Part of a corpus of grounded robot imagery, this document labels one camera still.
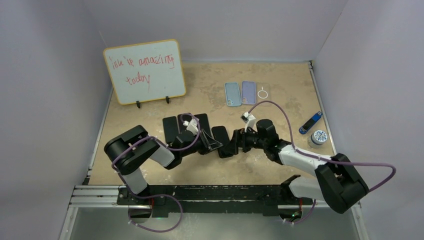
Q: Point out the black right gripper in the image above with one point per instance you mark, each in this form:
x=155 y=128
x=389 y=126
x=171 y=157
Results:
x=240 y=141

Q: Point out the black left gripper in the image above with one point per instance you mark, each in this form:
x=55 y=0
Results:
x=208 y=144

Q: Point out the black smartphone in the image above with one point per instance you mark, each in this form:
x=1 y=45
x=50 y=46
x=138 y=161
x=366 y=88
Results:
x=170 y=128

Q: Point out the light blue phone case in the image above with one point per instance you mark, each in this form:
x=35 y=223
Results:
x=232 y=94

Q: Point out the lilac phone case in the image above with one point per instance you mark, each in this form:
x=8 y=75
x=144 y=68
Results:
x=248 y=93

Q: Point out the clear magsafe phone case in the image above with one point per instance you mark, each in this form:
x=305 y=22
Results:
x=263 y=92

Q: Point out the black phone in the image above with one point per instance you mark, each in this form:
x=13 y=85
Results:
x=221 y=135

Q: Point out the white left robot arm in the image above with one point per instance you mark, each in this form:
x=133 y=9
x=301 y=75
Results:
x=131 y=149

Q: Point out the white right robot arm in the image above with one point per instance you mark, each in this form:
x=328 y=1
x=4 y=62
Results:
x=335 y=180

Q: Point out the blue stapler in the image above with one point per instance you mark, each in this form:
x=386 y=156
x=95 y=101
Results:
x=310 y=123

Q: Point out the small white blue jar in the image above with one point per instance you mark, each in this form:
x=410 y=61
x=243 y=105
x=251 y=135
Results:
x=317 y=139

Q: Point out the yellow framed whiteboard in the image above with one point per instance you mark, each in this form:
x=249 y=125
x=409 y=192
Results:
x=146 y=72

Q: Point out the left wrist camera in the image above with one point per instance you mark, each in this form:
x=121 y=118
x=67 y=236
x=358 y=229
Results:
x=191 y=126

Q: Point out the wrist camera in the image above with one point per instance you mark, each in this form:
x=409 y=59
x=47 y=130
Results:
x=249 y=120
x=191 y=126

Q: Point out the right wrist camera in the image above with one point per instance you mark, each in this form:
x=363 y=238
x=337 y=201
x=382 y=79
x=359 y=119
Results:
x=249 y=120

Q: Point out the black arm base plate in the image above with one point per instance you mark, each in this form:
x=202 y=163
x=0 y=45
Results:
x=164 y=211

